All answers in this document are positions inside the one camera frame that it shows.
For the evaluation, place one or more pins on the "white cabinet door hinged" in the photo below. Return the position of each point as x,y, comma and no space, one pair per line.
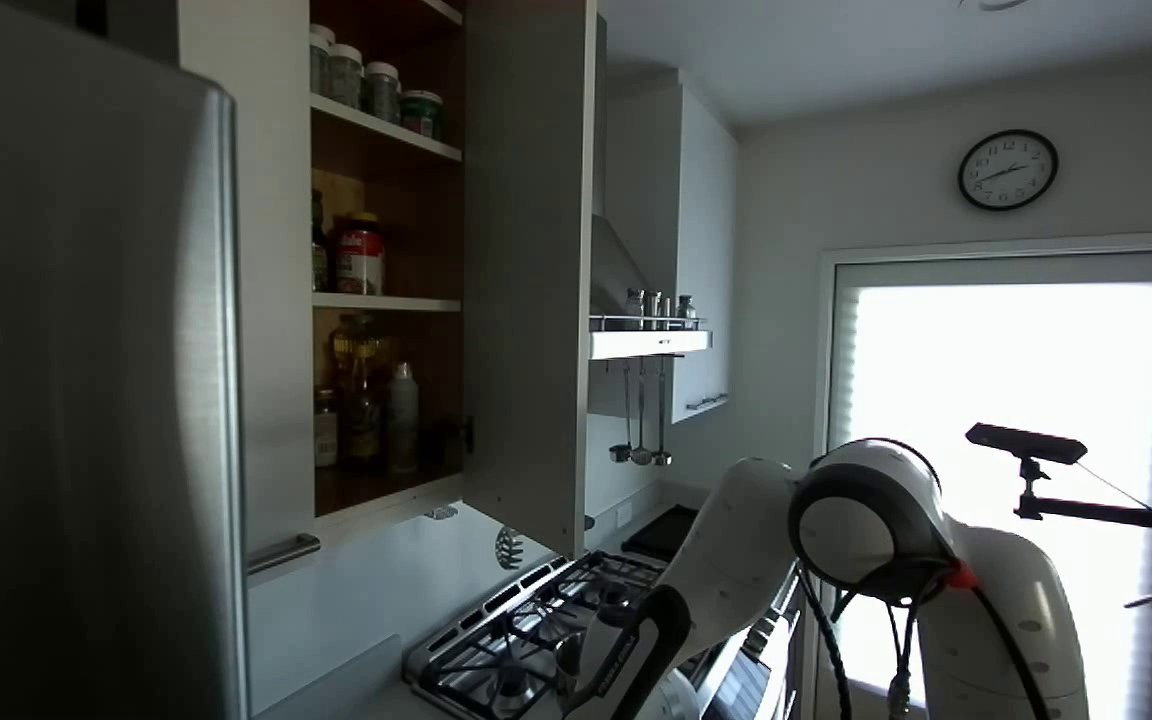
530,264

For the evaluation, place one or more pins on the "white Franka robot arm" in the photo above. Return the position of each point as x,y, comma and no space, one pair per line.
736,546

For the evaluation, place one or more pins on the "steel range hood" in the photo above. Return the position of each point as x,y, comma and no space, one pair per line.
642,345

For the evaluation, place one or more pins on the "small spice shaker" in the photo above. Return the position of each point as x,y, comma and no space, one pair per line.
657,311
633,311
684,315

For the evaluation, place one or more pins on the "steel slotted turner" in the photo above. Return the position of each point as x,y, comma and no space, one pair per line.
661,457

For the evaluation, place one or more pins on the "white plastic bottle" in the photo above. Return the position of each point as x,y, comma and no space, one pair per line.
402,421

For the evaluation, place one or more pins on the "black flat tray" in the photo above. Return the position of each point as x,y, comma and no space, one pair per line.
661,531

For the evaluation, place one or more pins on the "amber oil bottle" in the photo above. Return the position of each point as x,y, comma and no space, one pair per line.
357,400

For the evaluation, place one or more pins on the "red and white canister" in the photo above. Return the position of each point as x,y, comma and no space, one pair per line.
357,252

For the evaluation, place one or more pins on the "small pale bottle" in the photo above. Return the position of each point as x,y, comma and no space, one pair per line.
325,432

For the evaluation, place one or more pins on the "dark glass bottle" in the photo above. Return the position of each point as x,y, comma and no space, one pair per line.
321,244

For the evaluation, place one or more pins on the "stainless gas stove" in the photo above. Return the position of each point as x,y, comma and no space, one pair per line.
523,643

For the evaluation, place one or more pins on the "green lidded pantry jar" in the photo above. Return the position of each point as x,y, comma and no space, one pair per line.
422,112

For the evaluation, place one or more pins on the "glass pantry jar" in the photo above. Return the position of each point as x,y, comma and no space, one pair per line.
380,91
321,62
345,78

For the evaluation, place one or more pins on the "window with white blind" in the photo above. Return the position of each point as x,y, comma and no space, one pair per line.
1001,345

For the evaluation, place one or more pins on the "stainless steel refrigerator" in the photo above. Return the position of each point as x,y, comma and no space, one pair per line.
68,400

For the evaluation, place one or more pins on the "narrow white wall cabinet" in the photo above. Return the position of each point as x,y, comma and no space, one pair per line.
704,241

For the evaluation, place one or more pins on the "wooden interior wall cabinet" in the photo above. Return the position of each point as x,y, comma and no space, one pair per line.
391,174

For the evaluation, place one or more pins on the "black camera on stand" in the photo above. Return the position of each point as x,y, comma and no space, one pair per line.
1023,442

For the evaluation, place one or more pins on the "round black wall clock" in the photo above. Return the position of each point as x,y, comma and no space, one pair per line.
1006,169

